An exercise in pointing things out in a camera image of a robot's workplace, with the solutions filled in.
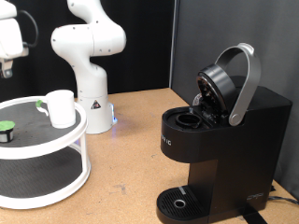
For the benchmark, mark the green-lid coffee pod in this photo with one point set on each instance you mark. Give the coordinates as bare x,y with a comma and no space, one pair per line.
6,130

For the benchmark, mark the white two-tier turntable shelf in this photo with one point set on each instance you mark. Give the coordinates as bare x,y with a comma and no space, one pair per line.
40,152

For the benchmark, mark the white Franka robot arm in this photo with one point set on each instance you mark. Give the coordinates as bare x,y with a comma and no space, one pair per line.
92,81

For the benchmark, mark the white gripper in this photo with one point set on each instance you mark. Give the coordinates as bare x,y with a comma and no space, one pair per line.
11,39

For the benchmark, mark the black Keurig coffee machine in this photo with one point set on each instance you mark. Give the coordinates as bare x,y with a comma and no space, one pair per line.
236,149

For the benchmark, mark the black tape strip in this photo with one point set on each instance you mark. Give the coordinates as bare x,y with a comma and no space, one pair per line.
253,217

